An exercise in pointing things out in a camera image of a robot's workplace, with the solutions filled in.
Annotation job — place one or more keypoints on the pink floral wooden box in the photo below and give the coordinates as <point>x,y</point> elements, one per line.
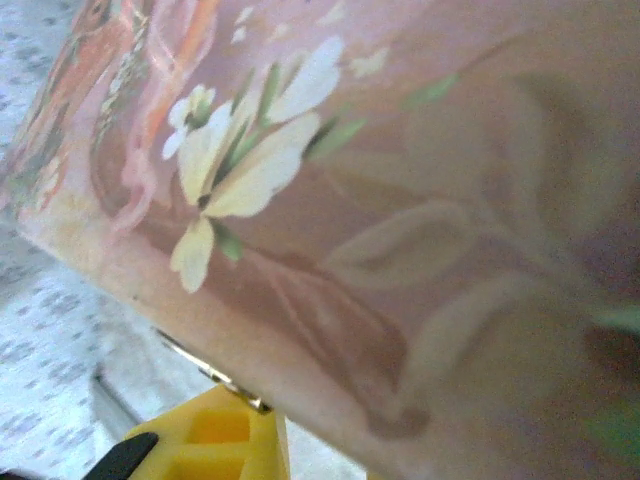
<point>400,200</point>

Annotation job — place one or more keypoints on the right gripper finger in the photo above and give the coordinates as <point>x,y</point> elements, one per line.
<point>220,445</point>

